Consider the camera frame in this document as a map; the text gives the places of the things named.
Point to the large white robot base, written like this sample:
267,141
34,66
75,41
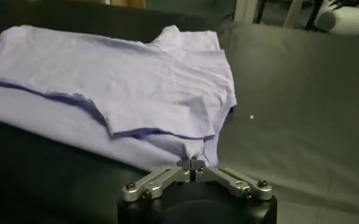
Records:
340,18

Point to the plain lavender t-shirt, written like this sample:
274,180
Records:
121,85

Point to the black table cover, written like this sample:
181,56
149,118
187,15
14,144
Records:
289,106

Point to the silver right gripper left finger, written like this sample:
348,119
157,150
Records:
154,184

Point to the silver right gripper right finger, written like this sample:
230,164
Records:
234,182

